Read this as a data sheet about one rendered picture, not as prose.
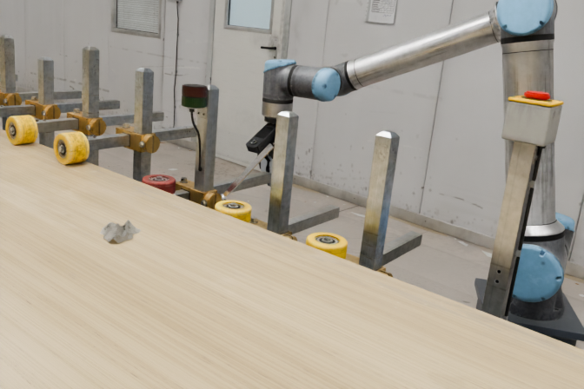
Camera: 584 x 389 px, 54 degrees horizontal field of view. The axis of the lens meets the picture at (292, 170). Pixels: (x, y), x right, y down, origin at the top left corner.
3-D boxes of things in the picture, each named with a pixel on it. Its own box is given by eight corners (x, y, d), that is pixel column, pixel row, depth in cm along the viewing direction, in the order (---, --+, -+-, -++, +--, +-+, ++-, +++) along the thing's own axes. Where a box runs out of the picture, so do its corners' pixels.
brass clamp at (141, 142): (131, 142, 168) (131, 125, 167) (162, 152, 160) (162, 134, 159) (113, 144, 163) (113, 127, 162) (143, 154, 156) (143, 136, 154)
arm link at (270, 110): (279, 105, 163) (254, 100, 169) (278, 121, 165) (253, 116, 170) (299, 102, 170) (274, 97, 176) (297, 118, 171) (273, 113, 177)
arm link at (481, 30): (554, -17, 146) (325, 67, 181) (549, -22, 135) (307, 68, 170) (567, 28, 147) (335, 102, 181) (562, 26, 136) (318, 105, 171)
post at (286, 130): (269, 303, 141) (287, 109, 129) (280, 308, 139) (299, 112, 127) (260, 307, 138) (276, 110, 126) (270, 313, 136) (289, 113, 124)
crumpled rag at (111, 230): (109, 224, 110) (109, 212, 109) (143, 227, 110) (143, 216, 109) (89, 240, 101) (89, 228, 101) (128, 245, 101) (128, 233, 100)
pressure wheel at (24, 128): (28, 108, 164) (41, 128, 161) (21, 129, 168) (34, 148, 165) (7, 110, 159) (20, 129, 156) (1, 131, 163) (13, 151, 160)
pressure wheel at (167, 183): (160, 214, 148) (161, 170, 145) (180, 222, 144) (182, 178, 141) (134, 220, 142) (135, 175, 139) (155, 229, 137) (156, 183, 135)
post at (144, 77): (141, 232, 169) (145, 67, 157) (149, 235, 167) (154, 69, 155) (131, 234, 167) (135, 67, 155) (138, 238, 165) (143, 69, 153)
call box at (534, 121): (513, 138, 101) (521, 94, 99) (554, 147, 97) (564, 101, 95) (499, 142, 96) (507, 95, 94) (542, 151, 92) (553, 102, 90)
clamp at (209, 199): (186, 197, 156) (187, 179, 155) (222, 210, 148) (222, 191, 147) (169, 201, 151) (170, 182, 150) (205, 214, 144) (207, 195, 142)
